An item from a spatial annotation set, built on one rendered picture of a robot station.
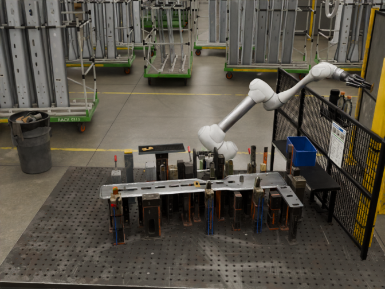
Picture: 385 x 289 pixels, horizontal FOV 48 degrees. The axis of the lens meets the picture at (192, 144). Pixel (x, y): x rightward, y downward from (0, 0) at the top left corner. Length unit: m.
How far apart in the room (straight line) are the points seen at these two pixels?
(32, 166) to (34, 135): 0.43
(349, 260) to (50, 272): 1.96
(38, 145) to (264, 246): 3.46
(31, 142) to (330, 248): 3.82
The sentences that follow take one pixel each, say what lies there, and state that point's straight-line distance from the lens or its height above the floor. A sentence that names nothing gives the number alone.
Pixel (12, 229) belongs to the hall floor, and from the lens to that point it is 4.85.
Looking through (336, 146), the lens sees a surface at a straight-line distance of 3.32.
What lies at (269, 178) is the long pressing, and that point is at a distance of 3.36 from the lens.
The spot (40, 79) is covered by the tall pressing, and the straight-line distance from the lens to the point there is 7.29.
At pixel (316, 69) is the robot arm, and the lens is 3.39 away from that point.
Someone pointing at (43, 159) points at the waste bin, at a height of 0.18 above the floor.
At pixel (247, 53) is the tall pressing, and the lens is 9.92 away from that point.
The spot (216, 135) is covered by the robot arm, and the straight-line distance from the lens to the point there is 3.73.
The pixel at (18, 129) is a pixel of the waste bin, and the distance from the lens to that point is 5.61.
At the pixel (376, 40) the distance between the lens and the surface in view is 5.50.
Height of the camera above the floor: 2.55
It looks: 24 degrees down
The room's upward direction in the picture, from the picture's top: straight up
